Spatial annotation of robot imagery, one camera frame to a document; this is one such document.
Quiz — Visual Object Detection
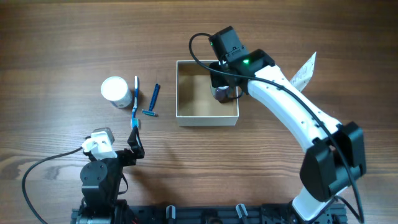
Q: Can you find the blue white toothbrush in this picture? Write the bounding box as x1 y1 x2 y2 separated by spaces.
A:
131 76 140 129

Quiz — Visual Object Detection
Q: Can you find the clear blue pump bottle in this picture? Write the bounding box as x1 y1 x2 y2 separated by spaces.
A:
211 86 231 103

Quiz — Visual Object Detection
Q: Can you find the blue disposable razor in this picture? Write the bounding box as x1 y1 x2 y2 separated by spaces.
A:
142 83 160 117

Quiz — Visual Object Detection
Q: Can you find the white cotton swab jar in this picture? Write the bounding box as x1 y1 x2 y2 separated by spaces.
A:
100 77 132 108

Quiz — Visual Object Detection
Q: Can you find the white squeeze tube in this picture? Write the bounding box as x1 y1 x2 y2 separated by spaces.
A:
290 52 317 91

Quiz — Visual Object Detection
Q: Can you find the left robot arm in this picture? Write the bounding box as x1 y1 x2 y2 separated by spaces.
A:
71 126 145 224

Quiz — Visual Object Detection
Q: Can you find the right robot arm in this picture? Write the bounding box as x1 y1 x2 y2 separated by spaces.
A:
207 27 366 223

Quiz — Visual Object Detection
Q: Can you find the white cardboard box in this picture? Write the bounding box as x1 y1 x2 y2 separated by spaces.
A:
175 60 239 126

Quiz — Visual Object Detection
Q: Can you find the left black cable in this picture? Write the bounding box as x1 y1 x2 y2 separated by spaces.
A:
21 146 84 224

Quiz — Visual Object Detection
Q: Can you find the black cable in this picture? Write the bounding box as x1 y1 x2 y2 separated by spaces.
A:
188 32 365 224
21 146 84 224

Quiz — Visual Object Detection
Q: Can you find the right black cable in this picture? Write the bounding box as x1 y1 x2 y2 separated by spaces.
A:
188 32 365 224

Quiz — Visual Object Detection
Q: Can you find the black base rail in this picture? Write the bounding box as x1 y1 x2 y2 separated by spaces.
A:
70 203 348 224

